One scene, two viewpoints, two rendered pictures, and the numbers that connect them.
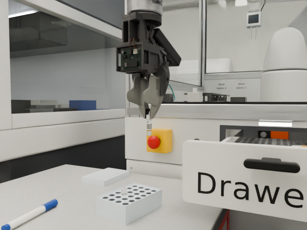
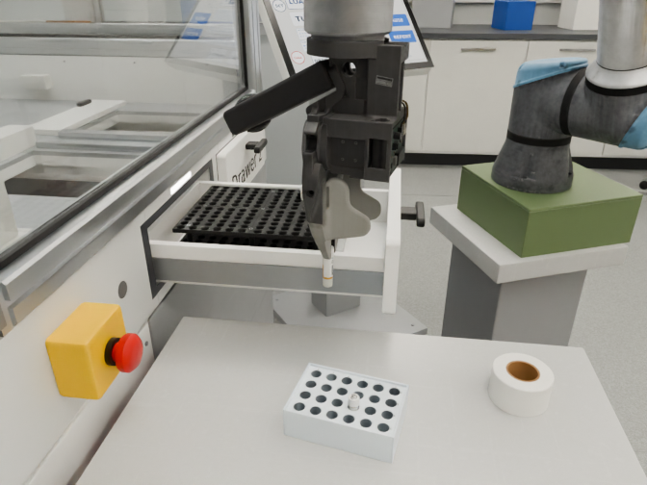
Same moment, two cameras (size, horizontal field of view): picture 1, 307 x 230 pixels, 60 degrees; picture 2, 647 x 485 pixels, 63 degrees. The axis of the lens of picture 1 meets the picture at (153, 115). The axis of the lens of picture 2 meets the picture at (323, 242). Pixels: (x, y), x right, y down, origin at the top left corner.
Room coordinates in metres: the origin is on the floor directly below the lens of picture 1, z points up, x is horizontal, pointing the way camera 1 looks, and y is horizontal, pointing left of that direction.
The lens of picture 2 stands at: (0.74, 0.47, 1.22)
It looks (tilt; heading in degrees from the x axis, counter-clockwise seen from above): 27 degrees down; 252
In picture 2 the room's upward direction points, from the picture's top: straight up
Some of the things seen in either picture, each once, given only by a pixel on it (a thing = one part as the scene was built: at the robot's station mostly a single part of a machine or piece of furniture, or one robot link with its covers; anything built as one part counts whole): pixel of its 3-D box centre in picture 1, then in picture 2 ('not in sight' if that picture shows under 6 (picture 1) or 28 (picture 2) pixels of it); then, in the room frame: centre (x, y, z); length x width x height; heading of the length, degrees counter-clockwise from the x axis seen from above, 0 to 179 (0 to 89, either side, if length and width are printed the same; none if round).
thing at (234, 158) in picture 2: not in sight; (244, 160); (0.57, -0.61, 0.87); 0.29 x 0.02 x 0.11; 65
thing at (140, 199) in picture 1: (130, 201); (347, 409); (0.57, 0.05, 0.78); 0.12 x 0.08 x 0.04; 144
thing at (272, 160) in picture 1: (271, 164); (411, 213); (0.39, -0.17, 0.91); 0.07 x 0.04 x 0.01; 65
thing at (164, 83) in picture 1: (158, 75); not in sight; (0.57, -0.01, 1.05); 0.05 x 0.02 x 0.09; 53
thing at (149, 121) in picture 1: (149, 125); (327, 266); (0.58, 0.01, 0.95); 0.01 x 0.01 x 0.05
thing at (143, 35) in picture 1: (142, 46); (353, 109); (0.56, 0.02, 1.11); 0.09 x 0.08 x 0.12; 143
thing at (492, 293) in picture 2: not in sight; (495, 369); (0.04, -0.35, 0.38); 0.30 x 0.30 x 0.76; 88
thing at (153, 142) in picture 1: (154, 142); (123, 352); (0.80, 0.00, 0.88); 0.04 x 0.03 x 0.04; 65
